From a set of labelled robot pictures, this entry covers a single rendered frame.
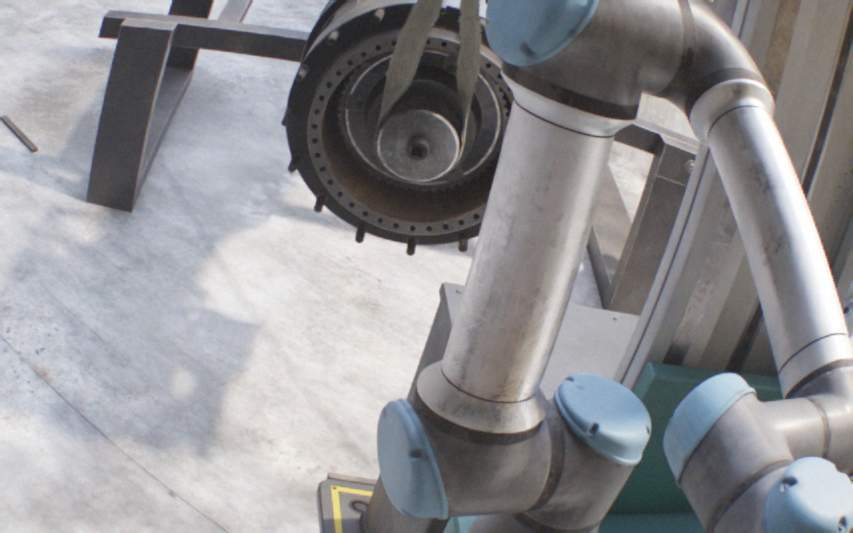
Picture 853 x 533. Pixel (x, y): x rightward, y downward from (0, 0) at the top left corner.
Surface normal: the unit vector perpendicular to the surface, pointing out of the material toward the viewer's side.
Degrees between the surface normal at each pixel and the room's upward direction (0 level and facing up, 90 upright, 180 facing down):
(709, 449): 60
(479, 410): 41
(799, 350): 70
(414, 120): 90
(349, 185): 32
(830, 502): 0
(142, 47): 90
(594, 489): 90
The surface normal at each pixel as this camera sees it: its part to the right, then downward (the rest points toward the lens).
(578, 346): 0.26, -0.84
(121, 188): 0.02, 0.51
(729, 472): -0.62, -0.52
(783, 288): -0.74, -0.26
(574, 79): -0.20, 0.36
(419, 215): 0.00, -0.88
